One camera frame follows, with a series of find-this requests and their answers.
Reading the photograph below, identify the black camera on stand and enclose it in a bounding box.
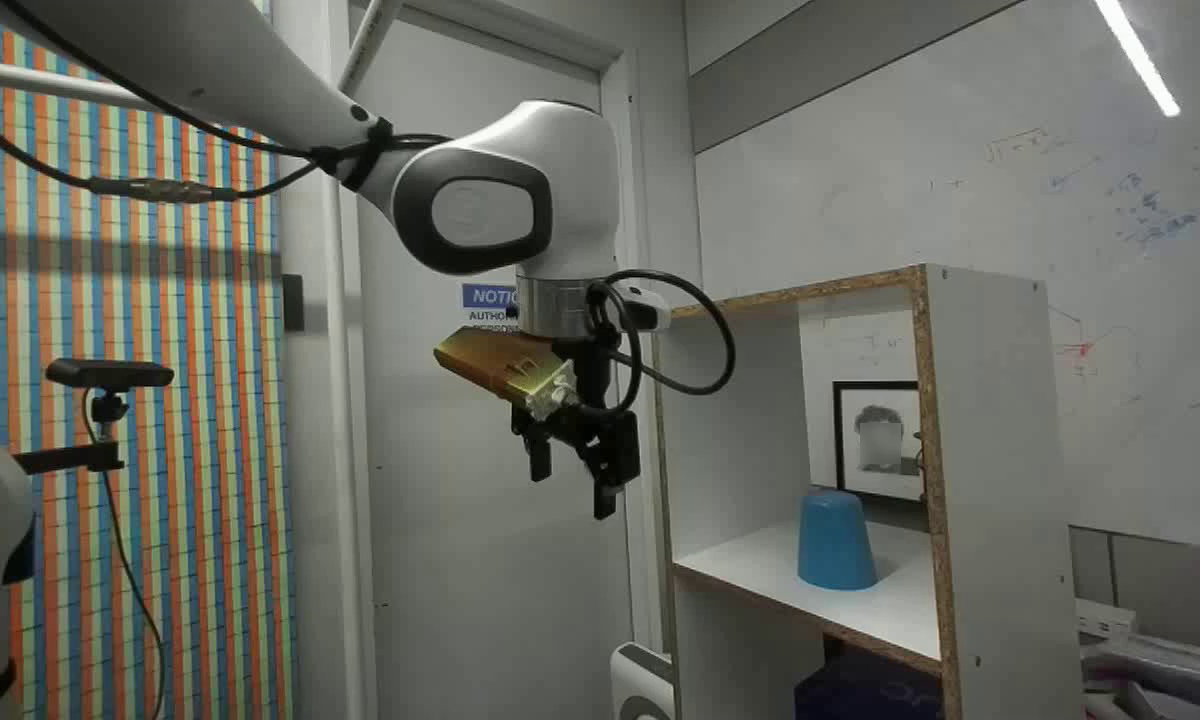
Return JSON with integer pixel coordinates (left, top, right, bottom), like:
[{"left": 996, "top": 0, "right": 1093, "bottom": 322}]
[{"left": 12, "top": 351, "right": 180, "bottom": 720}]

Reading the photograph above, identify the large white whiteboard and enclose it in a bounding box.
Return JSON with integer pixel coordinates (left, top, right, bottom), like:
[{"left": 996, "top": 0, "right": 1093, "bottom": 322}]
[{"left": 685, "top": 0, "right": 1200, "bottom": 554}]

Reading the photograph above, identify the black framed portrait photo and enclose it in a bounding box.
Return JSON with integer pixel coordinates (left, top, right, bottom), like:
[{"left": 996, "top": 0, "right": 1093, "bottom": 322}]
[{"left": 828, "top": 377, "right": 928, "bottom": 508}]

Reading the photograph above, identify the white open shelf cabinet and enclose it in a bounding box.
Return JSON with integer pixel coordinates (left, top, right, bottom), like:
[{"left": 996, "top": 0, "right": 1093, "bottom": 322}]
[{"left": 652, "top": 261, "right": 1093, "bottom": 720}]

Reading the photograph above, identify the black looped gripper cable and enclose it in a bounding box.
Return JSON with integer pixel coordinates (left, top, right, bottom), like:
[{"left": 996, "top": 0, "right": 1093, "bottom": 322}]
[{"left": 586, "top": 269, "right": 742, "bottom": 399}]

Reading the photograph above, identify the white round air purifier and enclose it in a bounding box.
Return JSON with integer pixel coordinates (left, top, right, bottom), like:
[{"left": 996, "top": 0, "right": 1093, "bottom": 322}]
[{"left": 604, "top": 637, "right": 682, "bottom": 720}]

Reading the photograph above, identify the yellow brown held object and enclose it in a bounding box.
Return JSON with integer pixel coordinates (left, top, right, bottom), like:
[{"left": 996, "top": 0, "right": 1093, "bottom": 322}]
[{"left": 427, "top": 322, "right": 582, "bottom": 422}]

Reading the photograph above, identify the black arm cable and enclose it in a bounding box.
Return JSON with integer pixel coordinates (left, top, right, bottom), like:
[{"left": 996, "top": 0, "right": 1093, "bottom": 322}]
[{"left": 0, "top": 0, "right": 453, "bottom": 209}]

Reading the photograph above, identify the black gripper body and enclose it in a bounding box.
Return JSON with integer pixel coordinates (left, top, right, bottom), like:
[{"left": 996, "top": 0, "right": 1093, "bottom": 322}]
[{"left": 514, "top": 281, "right": 643, "bottom": 457}]

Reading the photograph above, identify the blue plastic cup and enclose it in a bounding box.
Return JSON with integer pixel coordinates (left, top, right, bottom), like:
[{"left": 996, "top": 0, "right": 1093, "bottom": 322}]
[{"left": 791, "top": 485, "right": 884, "bottom": 593}]

